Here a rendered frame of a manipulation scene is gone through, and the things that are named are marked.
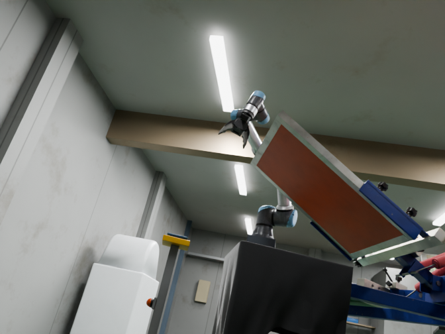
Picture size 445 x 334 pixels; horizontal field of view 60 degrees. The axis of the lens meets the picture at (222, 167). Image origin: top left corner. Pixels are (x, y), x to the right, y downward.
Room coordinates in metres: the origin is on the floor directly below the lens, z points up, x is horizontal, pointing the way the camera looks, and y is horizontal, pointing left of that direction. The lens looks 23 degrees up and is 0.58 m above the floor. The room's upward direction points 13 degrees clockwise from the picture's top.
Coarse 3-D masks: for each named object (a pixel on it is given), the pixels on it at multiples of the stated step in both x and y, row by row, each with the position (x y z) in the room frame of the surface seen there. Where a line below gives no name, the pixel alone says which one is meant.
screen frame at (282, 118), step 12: (276, 120) 1.53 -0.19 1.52; (288, 120) 1.50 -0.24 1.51; (276, 132) 1.62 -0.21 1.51; (300, 132) 1.50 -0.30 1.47; (264, 144) 1.79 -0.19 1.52; (312, 144) 1.50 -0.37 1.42; (324, 156) 1.51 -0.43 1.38; (336, 168) 1.51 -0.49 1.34; (348, 180) 1.53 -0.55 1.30; (360, 180) 1.52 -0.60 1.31; (360, 192) 1.54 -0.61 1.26; (372, 204) 1.55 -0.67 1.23; (384, 216) 1.56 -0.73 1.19; (396, 240) 1.64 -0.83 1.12; (408, 240) 1.58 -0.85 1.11; (348, 252) 2.08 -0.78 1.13; (360, 252) 1.98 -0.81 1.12; (372, 252) 1.89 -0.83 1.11
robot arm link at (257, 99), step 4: (256, 92) 1.77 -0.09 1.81; (260, 92) 1.77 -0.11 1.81; (252, 96) 1.77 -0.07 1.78; (256, 96) 1.76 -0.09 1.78; (260, 96) 1.77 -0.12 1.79; (264, 96) 1.78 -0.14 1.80; (248, 100) 1.79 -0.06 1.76; (252, 100) 1.77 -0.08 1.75; (256, 100) 1.76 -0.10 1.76; (260, 100) 1.77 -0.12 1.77; (264, 100) 1.80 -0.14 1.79; (252, 104) 1.76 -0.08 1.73; (256, 104) 1.77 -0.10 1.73; (260, 104) 1.78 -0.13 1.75; (256, 108) 1.78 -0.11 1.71; (260, 108) 1.81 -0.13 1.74
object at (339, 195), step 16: (272, 144) 1.73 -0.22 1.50; (288, 144) 1.63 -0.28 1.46; (288, 160) 1.75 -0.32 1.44; (304, 160) 1.64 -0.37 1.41; (320, 160) 1.55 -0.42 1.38; (304, 176) 1.76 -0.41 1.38; (320, 176) 1.66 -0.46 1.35; (336, 176) 1.56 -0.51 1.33; (320, 192) 1.78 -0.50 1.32; (336, 192) 1.67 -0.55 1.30; (352, 192) 1.58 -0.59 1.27; (336, 208) 1.79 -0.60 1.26; (352, 208) 1.68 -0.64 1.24; (368, 208) 1.59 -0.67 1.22; (352, 224) 1.80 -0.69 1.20; (368, 224) 1.70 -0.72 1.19; (384, 224) 1.61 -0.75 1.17; (368, 240) 1.82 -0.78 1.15; (384, 240) 1.71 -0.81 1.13
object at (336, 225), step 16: (272, 160) 1.86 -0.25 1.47; (272, 176) 2.01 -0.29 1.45; (288, 176) 1.88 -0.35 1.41; (288, 192) 2.02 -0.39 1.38; (304, 192) 1.89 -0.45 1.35; (304, 208) 2.04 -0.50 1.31; (320, 208) 1.91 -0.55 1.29; (320, 224) 2.05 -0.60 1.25; (336, 224) 1.92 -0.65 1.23; (336, 240) 2.06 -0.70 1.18; (352, 240) 1.93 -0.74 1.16
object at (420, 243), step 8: (432, 232) 1.52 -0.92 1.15; (440, 232) 1.49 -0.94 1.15; (416, 240) 1.61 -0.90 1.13; (424, 240) 1.56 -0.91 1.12; (432, 240) 1.52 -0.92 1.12; (440, 240) 1.49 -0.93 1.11; (392, 248) 1.80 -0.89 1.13; (400, 248) 1.74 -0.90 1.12; (408, 248) 1.69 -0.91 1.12; (416, 248) 1.65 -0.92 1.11; (424, 248) 1.60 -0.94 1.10; (368, 256) 2.03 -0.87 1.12; (376, 256) 1.97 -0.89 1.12; (384, 256) 1.91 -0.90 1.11; (392, 256) 1.86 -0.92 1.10; (368, 264) 2.11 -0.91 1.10
